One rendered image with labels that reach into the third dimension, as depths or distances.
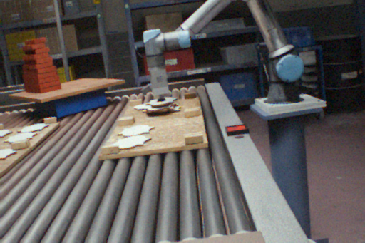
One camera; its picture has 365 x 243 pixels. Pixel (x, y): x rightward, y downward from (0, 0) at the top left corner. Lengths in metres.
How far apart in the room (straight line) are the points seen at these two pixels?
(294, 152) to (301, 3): 5.06
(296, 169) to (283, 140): 0.15
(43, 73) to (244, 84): 4.04
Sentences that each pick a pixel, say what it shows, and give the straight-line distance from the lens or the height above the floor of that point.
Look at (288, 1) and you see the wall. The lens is 6.94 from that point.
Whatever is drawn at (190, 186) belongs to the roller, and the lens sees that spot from 1.13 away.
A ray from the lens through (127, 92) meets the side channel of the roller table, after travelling 2.73.
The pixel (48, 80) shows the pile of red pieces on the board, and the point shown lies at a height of 1.10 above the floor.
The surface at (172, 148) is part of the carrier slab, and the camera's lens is 1.43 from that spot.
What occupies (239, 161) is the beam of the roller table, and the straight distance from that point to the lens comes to 1.28.
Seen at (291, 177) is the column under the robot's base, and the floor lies 0.55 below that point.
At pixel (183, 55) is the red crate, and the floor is 0.85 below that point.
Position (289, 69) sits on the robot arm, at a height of 1.06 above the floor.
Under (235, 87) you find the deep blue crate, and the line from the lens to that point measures 6.16.
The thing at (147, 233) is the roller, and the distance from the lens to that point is 0.93.
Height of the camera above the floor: 1.32
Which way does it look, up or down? 11 degrees down
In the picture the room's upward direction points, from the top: 8 degrees counter-clockwise
